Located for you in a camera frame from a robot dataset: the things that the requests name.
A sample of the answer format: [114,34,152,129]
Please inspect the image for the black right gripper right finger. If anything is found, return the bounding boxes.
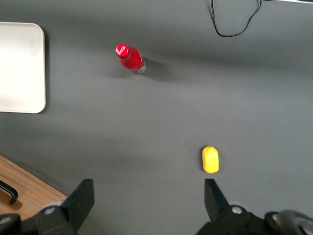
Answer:
[195,178,313,235]

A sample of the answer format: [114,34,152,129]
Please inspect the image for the black cable loop on table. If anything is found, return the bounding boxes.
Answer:
[210,0,263,38]

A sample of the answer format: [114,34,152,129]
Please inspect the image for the wooden drawer with short handle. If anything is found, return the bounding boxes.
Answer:
[0,159,63,221]

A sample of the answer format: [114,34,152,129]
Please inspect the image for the red cola bottle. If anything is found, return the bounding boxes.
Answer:
[114,43,147,75]

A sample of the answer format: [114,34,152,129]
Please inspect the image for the yellow lemon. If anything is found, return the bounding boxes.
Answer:
[201,145,220,174]

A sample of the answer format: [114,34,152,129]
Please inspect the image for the cream rectangular tray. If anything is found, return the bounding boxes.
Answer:
[0,22,47,114]

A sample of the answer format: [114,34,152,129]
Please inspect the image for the short black drawer handle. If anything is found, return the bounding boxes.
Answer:
[0,180,19,205]

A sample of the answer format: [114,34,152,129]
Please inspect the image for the wooden drawer cabinet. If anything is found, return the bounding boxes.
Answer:
[0,153,68,222]

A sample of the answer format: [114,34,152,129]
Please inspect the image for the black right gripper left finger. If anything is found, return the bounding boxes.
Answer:
[0,178,95,235]

